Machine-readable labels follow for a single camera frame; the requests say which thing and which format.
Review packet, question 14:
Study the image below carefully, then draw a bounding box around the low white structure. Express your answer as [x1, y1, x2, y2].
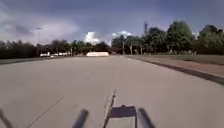
[85, 51, 110, 58]

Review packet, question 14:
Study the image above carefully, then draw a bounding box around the tall mast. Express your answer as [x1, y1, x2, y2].
[143, 21, 149, 37]

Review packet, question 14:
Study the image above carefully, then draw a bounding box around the grey concrete paved ground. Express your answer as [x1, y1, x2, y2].
[0, 55, 224, 128]

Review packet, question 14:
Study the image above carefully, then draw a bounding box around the robot's own part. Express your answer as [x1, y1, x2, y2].
[137, 107, 156, 128]
[71, 108, 90, 128]

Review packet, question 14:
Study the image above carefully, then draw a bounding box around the white vehicle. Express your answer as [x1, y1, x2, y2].
[39, 52, 52, 58]

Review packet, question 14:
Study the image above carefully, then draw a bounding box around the row of trees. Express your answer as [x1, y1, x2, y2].
[0, 39, 113, 60]
[111, 20, 224, 56]

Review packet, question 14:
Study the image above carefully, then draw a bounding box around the dark kerb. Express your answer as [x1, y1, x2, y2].
[124, 55, 224, 86]

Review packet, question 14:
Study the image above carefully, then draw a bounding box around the reddish paved path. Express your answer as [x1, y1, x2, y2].
[131, 55, 224, 78]

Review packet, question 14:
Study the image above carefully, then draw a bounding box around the grass strip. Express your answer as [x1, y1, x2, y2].
[146, 53, 224, 66]
[0, 56, 68, 66]

